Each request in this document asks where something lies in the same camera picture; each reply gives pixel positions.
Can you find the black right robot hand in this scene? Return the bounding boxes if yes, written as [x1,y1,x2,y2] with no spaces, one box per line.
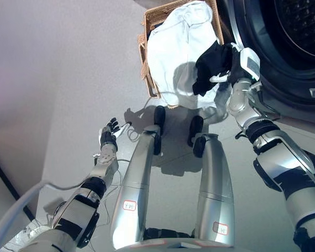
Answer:
[208,42,262,85]

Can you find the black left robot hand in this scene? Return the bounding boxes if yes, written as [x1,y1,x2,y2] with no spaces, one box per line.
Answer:
[99,117,133,152]

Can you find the black garment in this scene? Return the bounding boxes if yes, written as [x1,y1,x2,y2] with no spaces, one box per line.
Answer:
[192,40,238,97]

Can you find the grey front-load washing machine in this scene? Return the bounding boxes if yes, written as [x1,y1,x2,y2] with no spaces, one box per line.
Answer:
[215,0,315,127]

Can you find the brown wicker laundry basket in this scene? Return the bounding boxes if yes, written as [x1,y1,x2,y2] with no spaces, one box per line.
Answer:
[138,0,225,100]

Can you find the black left robot foot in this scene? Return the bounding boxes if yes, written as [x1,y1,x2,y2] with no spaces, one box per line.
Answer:
[153,105,166,155]

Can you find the black robot foot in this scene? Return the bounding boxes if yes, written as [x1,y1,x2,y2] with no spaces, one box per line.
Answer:
[186,115,207,158]
[153,105,166,155]

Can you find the silver robot legs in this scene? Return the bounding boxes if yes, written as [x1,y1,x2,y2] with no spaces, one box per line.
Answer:
[109,124,162,250]

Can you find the white garment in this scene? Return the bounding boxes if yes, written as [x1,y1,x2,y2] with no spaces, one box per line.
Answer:
[146,1,233,124]

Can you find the black right robot foot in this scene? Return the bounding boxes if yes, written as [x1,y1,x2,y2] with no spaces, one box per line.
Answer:
[186,115,207,158]

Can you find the silver right robot leg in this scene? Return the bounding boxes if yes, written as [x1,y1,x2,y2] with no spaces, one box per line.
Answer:
[193,133,236,244]

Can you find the thick white cable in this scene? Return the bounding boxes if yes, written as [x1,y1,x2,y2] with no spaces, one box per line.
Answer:
[0,181,85,247]

